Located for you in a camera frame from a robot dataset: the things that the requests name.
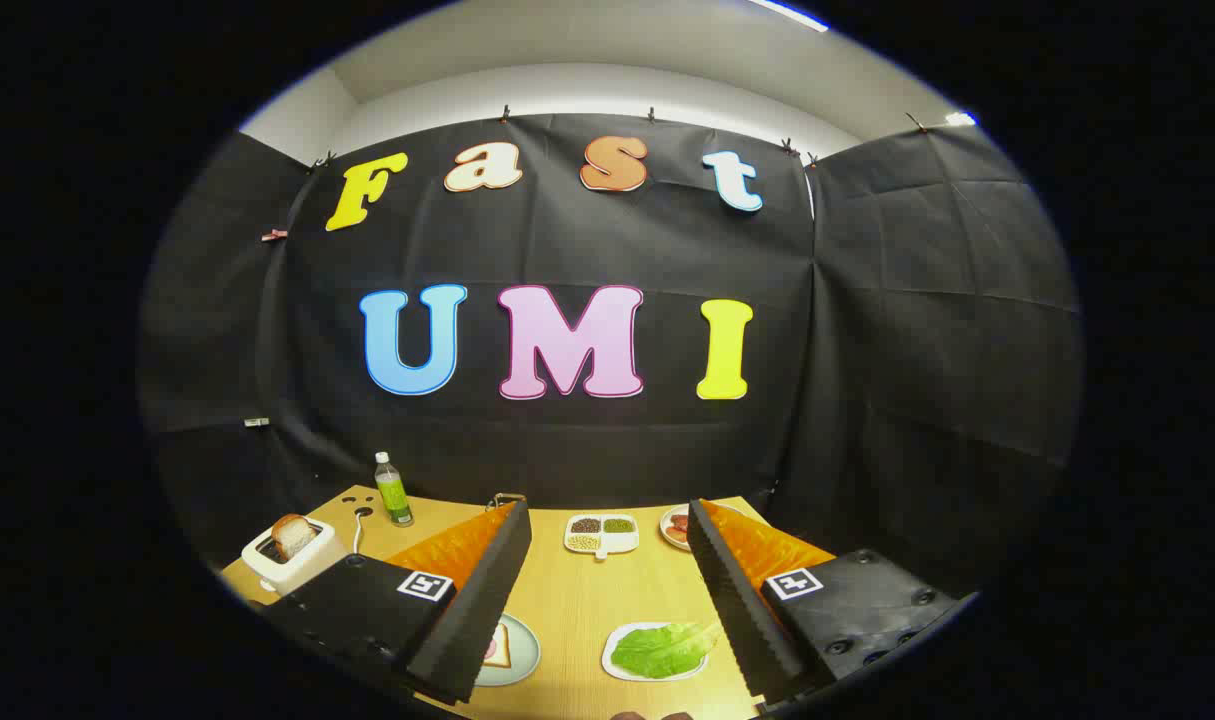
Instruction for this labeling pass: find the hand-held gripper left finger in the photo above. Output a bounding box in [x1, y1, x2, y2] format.
[263, 500, 534, 706]

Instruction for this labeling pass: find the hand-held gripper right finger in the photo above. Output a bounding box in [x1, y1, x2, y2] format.
[685, 498, 976, 713]

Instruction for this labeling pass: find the green lettuce leaf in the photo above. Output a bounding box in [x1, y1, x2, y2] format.
[610, 620, 725, 681]

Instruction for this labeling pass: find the toasted bread slice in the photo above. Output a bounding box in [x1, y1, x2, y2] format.
[271, 514, 320, 563]

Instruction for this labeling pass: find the pale green round plate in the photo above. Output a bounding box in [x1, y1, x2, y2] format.
[475, 612, 542, 688]

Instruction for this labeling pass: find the round white plate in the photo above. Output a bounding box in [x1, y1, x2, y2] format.
[659, 503, 696, 553]

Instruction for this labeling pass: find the white leaf-shaped plate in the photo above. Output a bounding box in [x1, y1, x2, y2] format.
[601, 620, 713, 684]

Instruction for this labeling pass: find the divided white dish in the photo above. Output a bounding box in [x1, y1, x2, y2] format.
[564, 513, 640, 561]

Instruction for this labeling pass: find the green drink bottle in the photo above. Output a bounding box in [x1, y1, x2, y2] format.
[374, 452, 415, 527]

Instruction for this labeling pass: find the black backdrop cloth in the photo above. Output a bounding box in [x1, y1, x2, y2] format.
[137, 112, 1083, 601]

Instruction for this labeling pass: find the white toaster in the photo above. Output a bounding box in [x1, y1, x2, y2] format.
[241, 514, 348, 597]

